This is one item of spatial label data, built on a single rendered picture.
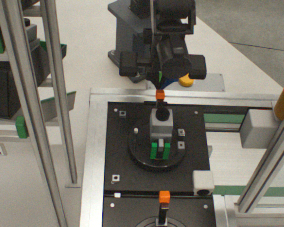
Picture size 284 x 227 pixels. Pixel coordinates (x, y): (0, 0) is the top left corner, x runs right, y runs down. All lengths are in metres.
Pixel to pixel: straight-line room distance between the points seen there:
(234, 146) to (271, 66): 1.64
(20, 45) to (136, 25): 0.70
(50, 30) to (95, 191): 0.40
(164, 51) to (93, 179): 0.35
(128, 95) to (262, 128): 0.46
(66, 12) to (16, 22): 1.06
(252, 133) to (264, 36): 2.18
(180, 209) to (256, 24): 2.18
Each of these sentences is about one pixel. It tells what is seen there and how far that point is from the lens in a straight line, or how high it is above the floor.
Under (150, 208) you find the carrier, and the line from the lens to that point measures 0.89.
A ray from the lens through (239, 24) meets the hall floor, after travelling 2.90.
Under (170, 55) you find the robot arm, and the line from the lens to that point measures 0.75.
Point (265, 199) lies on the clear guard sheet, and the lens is 0.92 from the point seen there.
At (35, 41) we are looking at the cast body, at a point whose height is 1.23.
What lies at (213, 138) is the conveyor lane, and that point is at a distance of 1.07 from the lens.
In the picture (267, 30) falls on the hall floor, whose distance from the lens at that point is 2.93.
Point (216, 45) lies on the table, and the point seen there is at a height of 0.86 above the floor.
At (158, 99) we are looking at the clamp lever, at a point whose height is 1.06.
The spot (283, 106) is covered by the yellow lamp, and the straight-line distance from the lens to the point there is 0.68.
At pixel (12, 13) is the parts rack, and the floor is 1.53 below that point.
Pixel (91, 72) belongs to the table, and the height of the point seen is 0.86.
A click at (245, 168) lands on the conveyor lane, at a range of 1.05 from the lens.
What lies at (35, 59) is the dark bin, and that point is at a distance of 0.67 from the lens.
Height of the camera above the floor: 1.78
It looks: 53 degrees down
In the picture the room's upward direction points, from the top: 6 degrees clockwise
